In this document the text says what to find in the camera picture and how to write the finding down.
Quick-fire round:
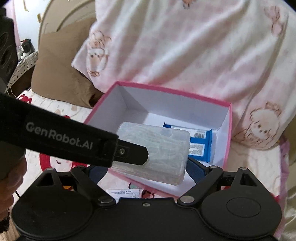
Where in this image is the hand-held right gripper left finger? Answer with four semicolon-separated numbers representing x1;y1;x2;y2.
35;165;116;207

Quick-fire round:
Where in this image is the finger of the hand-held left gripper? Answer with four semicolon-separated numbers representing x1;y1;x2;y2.
112;138;149;166

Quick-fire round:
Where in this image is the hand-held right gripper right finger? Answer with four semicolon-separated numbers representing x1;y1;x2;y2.
177;158;259;205

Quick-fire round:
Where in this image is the clear plastic case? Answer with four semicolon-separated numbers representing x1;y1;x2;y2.
109;122;191;186

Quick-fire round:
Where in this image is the pink cardboard box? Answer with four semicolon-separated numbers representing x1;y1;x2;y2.
83;81;232;199

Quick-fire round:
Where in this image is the person's left hand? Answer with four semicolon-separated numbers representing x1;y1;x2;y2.
0;159;27;209

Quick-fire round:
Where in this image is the blue packet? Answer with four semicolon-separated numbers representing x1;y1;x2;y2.
163;122;213;163

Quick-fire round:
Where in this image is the red heart printed bed sheet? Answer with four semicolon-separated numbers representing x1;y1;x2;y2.
17;89;289;202

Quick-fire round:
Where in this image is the white packet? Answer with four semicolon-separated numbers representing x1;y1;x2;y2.
106;187;142;199

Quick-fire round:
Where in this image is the brown pillow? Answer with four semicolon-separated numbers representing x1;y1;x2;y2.
31;16;104;109

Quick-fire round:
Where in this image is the grey patterned cloth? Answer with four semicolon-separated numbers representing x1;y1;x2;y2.
5;51;39;93

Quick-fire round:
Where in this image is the pink cloth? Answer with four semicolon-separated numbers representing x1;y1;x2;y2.
277;139;291;167

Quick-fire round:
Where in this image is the toy cat figure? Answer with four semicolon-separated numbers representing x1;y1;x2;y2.
18;38;36;60

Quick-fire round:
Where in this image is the black speaker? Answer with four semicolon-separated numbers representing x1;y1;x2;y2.
0;7;19;93

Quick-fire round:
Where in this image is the cream satin cloth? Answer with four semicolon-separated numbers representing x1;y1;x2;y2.
275;185;296;241

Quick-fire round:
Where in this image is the pink white printed blanket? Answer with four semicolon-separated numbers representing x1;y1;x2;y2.
72;0;296;151

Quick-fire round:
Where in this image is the cream headboard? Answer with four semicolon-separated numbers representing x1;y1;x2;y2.
38;0;97;35

